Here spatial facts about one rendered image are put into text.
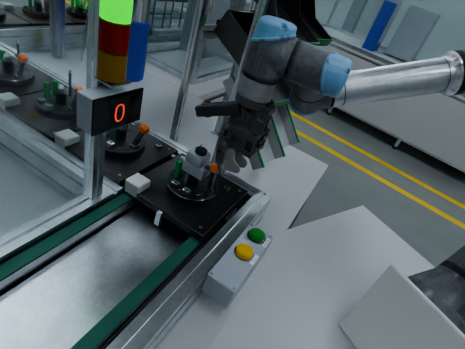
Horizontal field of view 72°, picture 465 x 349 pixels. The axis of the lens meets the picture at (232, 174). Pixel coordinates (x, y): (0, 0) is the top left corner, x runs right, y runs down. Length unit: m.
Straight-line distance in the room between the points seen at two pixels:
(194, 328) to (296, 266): 0.35
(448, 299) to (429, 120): 4.00
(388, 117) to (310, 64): 4.12
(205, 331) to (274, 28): 0.61
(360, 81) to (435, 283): 0.43
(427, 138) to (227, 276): 4.19
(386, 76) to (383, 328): 0.53
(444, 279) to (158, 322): 0.55
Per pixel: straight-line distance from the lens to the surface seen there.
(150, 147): 1.00
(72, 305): 0.69
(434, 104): 4.63
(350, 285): 1.00
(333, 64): 0.63
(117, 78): 0.62
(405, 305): 0.76
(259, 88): 0.65
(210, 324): 0.76
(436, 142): 4.72
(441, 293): 0.77
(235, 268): 0.73
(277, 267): 0.92
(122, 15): 0.59
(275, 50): 0.63
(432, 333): 0.76
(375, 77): 0.78
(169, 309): 0.64
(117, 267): 0.74
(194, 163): 0.80
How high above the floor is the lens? 1.50
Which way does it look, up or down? 33 degrees down
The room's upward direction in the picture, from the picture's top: 19 degrees clockwise
